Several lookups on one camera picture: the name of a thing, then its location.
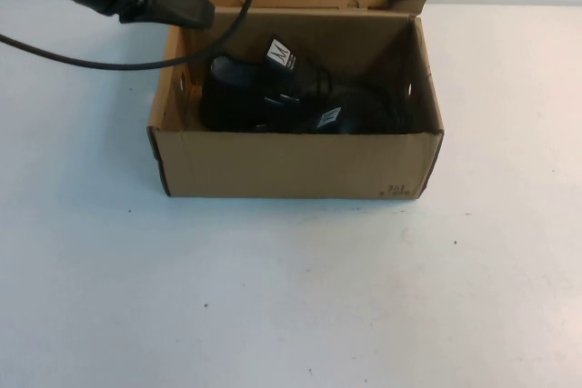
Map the black knit sneaker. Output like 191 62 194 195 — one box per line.
199 35 333 133
254 81 413 134

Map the brown cardboard shoe box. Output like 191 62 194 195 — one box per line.
145 0 446 201

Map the thick black cable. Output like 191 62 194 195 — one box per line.
0 0 256 72

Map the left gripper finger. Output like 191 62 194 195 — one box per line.
153 0 217 29

